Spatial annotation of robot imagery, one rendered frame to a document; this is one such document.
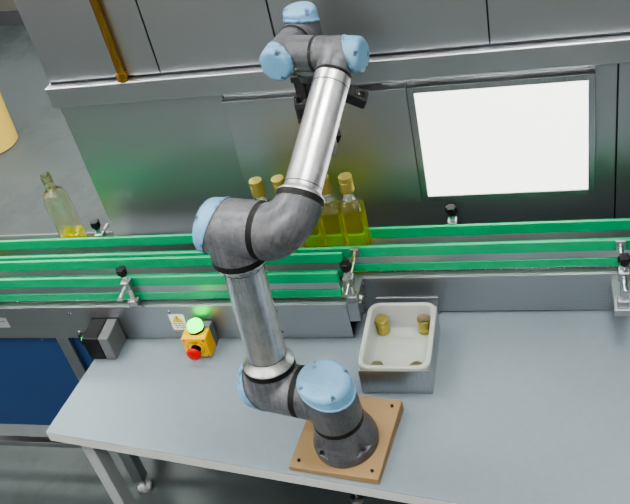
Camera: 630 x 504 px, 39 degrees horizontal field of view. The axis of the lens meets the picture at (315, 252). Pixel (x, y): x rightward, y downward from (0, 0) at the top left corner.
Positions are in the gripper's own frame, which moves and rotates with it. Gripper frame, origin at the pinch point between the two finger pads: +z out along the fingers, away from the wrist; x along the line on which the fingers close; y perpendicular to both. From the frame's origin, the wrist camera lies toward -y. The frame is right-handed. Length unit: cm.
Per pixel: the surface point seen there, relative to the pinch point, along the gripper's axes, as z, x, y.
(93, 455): 63, 44, 72
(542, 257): 34, 4, -46
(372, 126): 3.2, -12.0, -6.3
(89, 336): 42, 21, 73
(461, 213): 34.0, -14.8, -25.2
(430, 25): -20.7, -14.8, -23.2
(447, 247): 29.6, 4.3, -23.1
